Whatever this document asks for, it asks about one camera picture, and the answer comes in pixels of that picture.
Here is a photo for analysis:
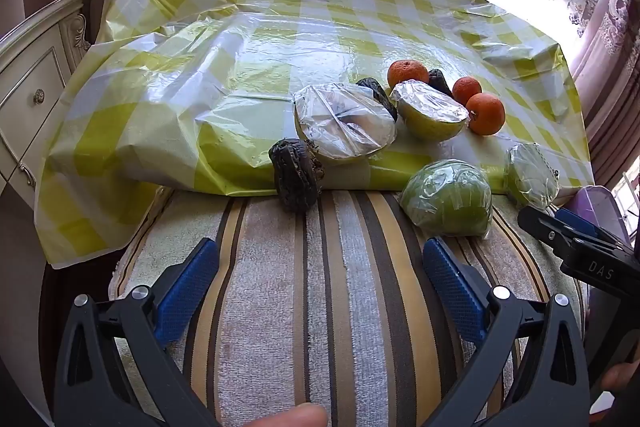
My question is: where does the dark wrinkled fruit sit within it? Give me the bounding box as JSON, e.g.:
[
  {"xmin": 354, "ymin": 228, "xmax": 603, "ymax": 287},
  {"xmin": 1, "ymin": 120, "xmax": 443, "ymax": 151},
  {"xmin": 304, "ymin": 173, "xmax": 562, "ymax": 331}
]
[
  {"xmin": 355, "ymin": 77, "xmax": 399, "ymax": 122},
  {"xmin": 427, "ymin": 68, "xmax": 454, "ymax": 98}
]

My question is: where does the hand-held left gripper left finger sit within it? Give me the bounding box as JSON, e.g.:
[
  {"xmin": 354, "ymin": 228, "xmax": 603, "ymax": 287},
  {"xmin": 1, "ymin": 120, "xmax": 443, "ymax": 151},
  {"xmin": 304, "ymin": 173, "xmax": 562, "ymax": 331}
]
[{"xmin": 52, "ymin": 237, "xmax": 221, "ymax": 427}]

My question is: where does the person's right hand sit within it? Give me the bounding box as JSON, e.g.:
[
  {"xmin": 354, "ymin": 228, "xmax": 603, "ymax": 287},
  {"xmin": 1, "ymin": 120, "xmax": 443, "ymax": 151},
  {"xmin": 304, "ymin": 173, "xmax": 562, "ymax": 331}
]
[{"xmin": 600, "ymin": 359, "xmax": 640, "ymax": 395}]

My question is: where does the large green fruit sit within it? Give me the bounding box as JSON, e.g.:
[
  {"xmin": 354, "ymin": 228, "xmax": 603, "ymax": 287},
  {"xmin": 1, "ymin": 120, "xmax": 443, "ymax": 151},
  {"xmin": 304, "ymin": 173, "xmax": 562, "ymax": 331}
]
[{"xmin": 399, "ymin": 159, "xmax": 493, "ymax": 238}]

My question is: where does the small halved pomelo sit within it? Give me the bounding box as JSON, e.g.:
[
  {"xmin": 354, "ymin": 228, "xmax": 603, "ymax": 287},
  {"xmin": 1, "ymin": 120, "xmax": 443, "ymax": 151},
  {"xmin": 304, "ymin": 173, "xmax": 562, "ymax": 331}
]
[{"xmin": 390, "ymin": 79, "xmax": 471, "ymax": 142}]

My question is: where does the large orange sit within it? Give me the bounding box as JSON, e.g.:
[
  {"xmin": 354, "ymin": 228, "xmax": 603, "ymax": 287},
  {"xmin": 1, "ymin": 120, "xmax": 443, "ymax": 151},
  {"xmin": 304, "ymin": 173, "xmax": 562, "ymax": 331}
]
[{"xmin": 387, "ymin": 59, "xmax": 431, "ymax": 88}]

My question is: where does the small green fruit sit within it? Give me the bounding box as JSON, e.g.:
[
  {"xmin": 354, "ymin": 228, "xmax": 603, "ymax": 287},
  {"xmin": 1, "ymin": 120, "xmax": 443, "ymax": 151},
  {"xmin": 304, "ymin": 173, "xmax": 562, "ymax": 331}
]
[{"xmin": 504, "ymin": 143, "xmax": 561, "ymax": 209}]

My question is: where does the small orange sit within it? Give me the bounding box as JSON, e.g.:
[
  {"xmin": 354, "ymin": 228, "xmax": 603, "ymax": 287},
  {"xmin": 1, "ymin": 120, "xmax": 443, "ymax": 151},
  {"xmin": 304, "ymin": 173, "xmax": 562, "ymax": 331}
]
[{"xmin": 452, "ymin": 76, "xmax": 483, "ymax": 106}]

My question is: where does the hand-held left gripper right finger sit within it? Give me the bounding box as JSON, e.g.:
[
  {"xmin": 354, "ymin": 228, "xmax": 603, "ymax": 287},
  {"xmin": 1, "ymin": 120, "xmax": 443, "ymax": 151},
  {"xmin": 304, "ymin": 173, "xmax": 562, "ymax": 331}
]
[{"xmin": 422, "ymin": 237, "xmax": 591, "ymax": 427}]

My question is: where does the purple cardboard box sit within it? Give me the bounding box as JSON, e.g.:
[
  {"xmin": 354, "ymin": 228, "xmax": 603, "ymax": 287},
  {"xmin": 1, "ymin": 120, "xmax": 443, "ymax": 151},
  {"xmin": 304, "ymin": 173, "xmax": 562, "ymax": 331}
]
[{"xmin": 570, "ymin": 186, "xmax": 632, "ymax": 253}]

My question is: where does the large halved pomelo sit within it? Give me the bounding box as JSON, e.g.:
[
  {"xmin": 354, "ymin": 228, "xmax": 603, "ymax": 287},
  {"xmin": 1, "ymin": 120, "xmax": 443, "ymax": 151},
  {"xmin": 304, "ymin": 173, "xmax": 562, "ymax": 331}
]
[{"xmin": 292, "ymin": 83, "xmax": 398, "ymax": 164}]

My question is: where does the yellow checkered plastic tablecloth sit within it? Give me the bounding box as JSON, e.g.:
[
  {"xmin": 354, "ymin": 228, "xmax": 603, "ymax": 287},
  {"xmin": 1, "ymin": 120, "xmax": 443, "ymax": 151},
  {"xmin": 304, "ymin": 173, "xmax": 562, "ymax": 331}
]
[{"xmin": 34, "ymin": 0, "xmax": 596, "ymax": 270}]

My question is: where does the medium orange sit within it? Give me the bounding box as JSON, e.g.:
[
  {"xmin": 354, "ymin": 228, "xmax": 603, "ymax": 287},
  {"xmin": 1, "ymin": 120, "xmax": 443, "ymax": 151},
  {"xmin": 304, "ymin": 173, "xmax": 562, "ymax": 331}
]
[{"xmin": 466, "ymin": 93, "xmax": 507, "ymax": 136}]

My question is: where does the striped towel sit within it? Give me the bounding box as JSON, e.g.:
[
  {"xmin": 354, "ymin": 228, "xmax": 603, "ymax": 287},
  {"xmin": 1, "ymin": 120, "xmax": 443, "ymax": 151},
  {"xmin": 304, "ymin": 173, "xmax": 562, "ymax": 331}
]
[{"xmin": 107, "ymin": 187, "xmax": 588, "ymax": 427}]

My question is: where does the dark wrinkled fruit rough stem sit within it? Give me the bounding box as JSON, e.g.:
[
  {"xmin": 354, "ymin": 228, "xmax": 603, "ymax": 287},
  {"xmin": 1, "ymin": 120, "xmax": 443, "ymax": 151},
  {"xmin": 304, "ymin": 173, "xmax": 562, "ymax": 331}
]
[{"xmin": 268, "ymin": 138, "xmax": 326, "ymax": 214}]

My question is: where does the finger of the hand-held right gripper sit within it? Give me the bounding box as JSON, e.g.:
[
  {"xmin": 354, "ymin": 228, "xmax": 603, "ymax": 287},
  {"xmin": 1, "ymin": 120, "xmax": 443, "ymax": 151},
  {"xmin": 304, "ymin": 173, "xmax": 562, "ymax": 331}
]
[
  {"xmin": 556, "ymin": 208, "xmax": 601, "ymax": 240},
  {"xmin": 517, "ymin": 205, "xmax": 632, "ymax": 260}
]

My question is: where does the white dresser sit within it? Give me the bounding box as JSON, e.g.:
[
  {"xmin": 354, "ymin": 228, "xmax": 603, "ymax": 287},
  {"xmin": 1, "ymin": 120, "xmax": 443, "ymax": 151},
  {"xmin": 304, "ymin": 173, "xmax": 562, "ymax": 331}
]
[{"xmin": 0, "ymin": 0, "xmax": 92, "ymax": 212}]

